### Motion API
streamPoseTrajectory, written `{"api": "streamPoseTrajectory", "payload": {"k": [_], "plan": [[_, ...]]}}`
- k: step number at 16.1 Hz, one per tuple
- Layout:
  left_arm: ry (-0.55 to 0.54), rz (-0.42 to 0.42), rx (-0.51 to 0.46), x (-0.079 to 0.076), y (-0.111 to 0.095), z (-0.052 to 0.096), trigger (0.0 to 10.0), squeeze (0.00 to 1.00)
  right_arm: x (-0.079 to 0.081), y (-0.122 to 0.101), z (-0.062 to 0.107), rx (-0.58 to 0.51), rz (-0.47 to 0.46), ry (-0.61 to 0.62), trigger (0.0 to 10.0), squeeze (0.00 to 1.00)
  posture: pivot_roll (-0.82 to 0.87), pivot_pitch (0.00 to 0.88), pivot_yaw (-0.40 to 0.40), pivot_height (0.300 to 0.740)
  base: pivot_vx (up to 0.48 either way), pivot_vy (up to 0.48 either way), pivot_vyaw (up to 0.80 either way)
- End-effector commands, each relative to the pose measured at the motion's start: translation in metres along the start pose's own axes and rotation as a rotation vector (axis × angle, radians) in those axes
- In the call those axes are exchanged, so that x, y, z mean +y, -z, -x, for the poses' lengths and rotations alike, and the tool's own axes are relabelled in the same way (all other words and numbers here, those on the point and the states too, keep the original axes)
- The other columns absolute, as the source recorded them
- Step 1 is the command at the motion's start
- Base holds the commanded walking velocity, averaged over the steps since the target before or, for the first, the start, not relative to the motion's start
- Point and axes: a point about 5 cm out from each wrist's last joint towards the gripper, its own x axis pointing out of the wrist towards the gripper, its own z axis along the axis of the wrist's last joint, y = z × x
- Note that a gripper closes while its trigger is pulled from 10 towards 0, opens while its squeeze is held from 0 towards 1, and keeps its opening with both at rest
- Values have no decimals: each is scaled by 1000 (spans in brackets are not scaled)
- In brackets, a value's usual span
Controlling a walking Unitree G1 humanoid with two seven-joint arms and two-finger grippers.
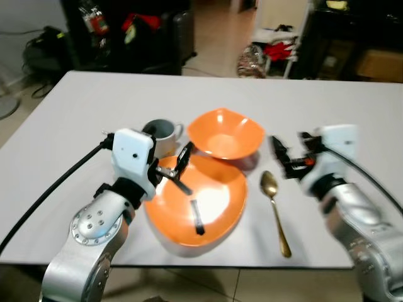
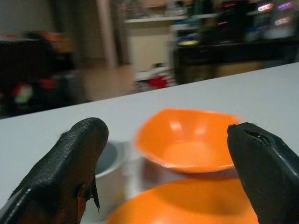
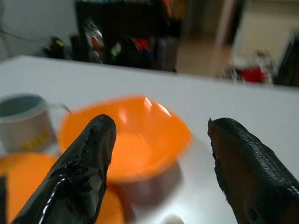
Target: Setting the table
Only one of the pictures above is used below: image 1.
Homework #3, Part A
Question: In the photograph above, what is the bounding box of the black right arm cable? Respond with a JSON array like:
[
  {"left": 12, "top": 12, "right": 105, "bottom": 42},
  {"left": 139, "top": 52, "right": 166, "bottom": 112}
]
[{"left": 324, "top": 145, "right": 403, "bottom": 198}]

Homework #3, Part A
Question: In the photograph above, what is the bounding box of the white mug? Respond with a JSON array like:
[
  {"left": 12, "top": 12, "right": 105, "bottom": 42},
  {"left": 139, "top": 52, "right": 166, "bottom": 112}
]
[{"left": 142, "top": 119, "right": 185, "bottom": 159}]

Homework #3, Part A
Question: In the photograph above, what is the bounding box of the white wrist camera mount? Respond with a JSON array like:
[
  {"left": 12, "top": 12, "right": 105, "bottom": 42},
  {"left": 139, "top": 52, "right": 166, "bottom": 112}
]
[
  {"left": 111, "top": 128, "right": 158, "bottom": 188},
  {"left": 312, "top": 123, "right": 360, "bottom": 184}
]

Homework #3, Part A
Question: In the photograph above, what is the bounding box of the black cabinet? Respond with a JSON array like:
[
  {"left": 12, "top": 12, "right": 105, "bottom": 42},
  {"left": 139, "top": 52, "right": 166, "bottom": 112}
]
[{"left": 288, "top": 0, "right": 403, "bottom": 83}]

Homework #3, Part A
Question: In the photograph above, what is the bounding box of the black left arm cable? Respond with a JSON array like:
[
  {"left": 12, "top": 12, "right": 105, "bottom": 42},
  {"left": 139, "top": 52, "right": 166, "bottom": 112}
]
[{"left": 0, "top": 138, "right": 118, "bottom": 256}]

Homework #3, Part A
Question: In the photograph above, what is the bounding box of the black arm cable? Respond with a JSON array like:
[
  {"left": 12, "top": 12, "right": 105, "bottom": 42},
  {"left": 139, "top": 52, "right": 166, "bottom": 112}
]
[
  {"left": 0, "top": 138, "right": 118, "bottom": 256},
  {"left": 324, "top": 145, "right": 403, "bottom": 198}
]

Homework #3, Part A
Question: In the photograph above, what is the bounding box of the short black tape strip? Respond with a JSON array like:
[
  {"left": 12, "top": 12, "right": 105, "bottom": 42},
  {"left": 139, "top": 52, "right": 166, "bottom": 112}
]
[{"left": 170, "top": 178, "right": 194, "bottom": 196}]

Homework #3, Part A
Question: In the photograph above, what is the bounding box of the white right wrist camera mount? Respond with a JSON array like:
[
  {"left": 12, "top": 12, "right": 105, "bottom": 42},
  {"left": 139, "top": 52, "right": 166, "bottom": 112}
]
[{"left": 312, "top": 123, "right": 360, "bottom": 184}]

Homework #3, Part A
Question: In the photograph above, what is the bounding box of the red cloth on chair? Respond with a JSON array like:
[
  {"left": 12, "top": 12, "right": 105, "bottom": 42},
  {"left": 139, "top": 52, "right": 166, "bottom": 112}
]
[{"left": 263, "top": 40, "right": 298, "bottom": 62}]

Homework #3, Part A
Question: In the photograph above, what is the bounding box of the brown cardboard box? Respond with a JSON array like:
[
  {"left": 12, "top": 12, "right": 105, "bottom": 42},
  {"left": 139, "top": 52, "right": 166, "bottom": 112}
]
[{"left": 355, "top": 48, "right": 403, "bottom": 83}]

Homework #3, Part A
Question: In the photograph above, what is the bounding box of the round white stand base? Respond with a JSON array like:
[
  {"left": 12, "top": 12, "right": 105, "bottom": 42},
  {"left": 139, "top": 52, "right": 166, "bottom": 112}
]
[{"left": 0, "top": 93, "right": 23, "bottom": 121}]

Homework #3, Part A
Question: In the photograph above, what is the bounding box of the black backpack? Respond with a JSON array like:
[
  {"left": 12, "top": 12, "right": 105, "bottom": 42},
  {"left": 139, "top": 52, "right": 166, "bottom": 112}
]
[{"left": 23, "top": 26, "right": 80, "bottom": 76}]

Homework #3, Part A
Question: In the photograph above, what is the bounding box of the small yellow item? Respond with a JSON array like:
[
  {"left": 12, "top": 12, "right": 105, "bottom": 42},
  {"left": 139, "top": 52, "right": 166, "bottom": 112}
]
[{"left": 324, "top": 0, "right": 349, "bottom": 11}]

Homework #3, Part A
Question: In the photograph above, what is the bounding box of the long black tape strip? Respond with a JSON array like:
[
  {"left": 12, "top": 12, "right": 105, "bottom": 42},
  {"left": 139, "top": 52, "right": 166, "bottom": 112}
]
[{"left": 190, "top": 199, "right": 207, "bottom": 237}]

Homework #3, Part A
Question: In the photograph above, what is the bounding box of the patterned brown bag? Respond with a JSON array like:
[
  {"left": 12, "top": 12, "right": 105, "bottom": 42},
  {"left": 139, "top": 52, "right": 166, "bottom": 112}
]
[{"left": 237, "top": 45, "right": 269, "bottom": 80}]

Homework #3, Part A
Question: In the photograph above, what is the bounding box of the red cloth on shelf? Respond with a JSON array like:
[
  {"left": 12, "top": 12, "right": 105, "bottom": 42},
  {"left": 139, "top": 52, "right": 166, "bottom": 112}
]
[{"left": 122, "top": 12, "right": 162, "bottom": 43}]

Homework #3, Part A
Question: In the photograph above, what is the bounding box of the black shelf unit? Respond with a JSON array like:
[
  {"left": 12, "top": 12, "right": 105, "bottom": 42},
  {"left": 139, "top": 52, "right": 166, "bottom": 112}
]
[{"left": 60, "top": 0, "right": 196, "bottom": 76}]

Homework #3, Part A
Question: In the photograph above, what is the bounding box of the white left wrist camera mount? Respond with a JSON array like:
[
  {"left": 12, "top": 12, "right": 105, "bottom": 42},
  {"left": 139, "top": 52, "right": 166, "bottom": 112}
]
[{"left": 111, "top": 128, "right": 158, "bottom": 188}]

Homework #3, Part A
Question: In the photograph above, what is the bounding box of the white chair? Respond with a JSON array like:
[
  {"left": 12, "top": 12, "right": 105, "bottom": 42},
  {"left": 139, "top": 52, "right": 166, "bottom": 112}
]
[{"left": 250, "top": 0, "right": 314, "bottom": 80}]

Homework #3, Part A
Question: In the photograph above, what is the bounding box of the orange plate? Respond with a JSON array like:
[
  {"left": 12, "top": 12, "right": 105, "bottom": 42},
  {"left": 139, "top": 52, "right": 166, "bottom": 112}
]
[{"left": 144, "top": 154, "right": 249, "bottom": 248}]

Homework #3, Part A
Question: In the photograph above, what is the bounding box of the red and white tagged item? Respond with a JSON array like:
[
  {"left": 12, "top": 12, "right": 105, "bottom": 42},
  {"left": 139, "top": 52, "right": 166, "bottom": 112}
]
[{"left": 78, "top": 3, "right": 110, "bottom": 36}]

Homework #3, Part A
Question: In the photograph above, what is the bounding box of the gold spoon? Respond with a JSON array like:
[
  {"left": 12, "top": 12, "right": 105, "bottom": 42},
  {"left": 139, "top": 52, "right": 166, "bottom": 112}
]
[{"left": 259, "top": 170, "right": 293, "bottom": 259}]

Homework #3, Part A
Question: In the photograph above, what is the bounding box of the orange bowl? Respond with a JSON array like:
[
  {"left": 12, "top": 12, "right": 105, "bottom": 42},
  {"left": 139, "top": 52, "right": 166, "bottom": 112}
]
[{"left": 186, "top": 108, "right": 266, "bottom": 161}]

